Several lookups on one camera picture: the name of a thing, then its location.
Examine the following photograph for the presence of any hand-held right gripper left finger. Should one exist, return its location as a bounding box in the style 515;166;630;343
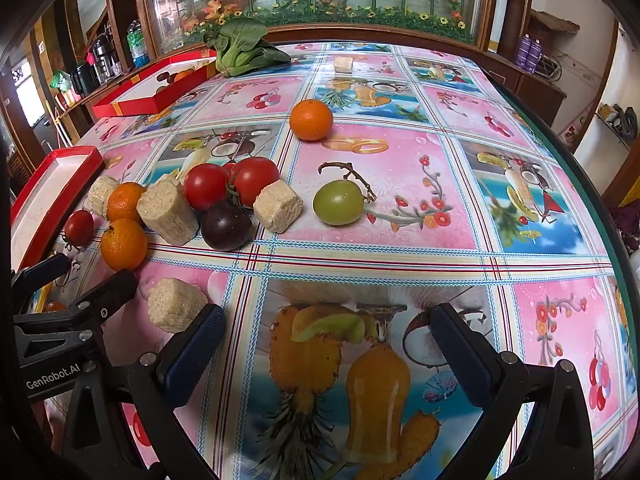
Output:
62;304;228;480

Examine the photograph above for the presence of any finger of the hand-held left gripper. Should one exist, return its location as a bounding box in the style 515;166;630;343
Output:
62;269;138;333
10;254;71;292

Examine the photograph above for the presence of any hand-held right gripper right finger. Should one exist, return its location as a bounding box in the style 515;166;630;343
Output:
430;302;596;480

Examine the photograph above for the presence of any small red tomato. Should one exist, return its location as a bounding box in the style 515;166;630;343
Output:
63;209;95;248

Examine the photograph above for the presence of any red gift box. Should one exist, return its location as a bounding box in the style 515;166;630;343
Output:
10;146;105;273

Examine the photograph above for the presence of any printed fruit tablecloth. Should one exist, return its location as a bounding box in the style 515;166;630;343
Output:
10;42;631;480

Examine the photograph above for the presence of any dark purple tomato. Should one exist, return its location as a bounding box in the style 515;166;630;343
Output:
200;200;255;252

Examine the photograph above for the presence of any black kettle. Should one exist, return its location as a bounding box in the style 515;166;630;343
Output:
70;61;101;96

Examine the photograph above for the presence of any green round fruit with stem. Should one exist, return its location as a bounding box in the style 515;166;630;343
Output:
313;161;378;226

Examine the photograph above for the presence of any large red box lid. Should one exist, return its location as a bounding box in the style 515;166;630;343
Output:
92;55;221;118

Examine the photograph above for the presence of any black thermos flask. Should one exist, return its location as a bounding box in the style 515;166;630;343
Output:
92;34;117;78

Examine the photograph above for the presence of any green plastic bottle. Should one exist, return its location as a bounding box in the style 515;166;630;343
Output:
127;20;147;67

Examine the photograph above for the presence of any green bok choy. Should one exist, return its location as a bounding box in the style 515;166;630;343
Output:
202;17;292;78

